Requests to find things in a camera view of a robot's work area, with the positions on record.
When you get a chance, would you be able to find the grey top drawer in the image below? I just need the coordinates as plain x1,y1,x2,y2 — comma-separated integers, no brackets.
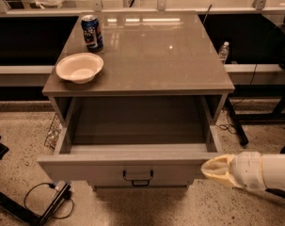
38,96,220,187

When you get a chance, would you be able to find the clear plastic water bottle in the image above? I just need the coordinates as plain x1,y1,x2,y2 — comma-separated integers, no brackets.
218,41,230,64

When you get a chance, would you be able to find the blue soda can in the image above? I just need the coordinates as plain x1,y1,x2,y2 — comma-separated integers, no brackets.
81,15,103,52

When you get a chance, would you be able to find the grey drawer cabinet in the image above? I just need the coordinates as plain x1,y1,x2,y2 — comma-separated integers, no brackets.
41,10,236,190

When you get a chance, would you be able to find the white paper bowl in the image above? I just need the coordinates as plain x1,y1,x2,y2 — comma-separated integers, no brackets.
55,53,103,84

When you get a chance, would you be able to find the black lower drawer handle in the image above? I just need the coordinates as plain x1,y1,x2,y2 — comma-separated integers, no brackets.
131,180,150,187

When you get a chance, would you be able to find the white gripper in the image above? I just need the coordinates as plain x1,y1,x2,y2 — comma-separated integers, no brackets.
201,152,264,190

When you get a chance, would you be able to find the black tripod leg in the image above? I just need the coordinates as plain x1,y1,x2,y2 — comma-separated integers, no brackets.
265,188,285,199

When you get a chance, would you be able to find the black metal stand leg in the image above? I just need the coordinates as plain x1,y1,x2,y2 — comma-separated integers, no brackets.
225,98,248,146

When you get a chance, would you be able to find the wire mesh basket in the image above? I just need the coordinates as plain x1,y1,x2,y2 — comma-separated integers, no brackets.
44,115,62,150

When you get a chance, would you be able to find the black floor cable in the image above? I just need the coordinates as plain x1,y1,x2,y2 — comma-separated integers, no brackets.
23,182,75,220

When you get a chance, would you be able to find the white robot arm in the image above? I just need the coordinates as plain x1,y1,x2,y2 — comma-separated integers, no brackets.
201,152,285,192

